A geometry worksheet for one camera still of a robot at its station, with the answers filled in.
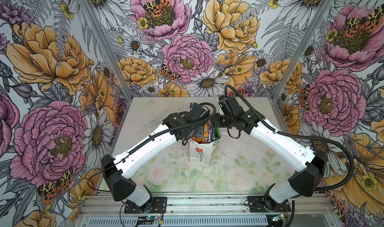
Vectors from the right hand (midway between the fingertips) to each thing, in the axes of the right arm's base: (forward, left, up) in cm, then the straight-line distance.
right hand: (215, 124), depth 77 cm
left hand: (-5, +10, 0) cm, 11 cm away
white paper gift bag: (-12, +7, -8) cm, 16 cm away
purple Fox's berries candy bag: (-1, +2, -2) cm, 3 cm away
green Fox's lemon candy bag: (-3, -1, -6) cm, 7 cm away
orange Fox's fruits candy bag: (-4, +5, -2) cm, 6 cm away
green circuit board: (-37, -28, -25) cm, 52 cm away
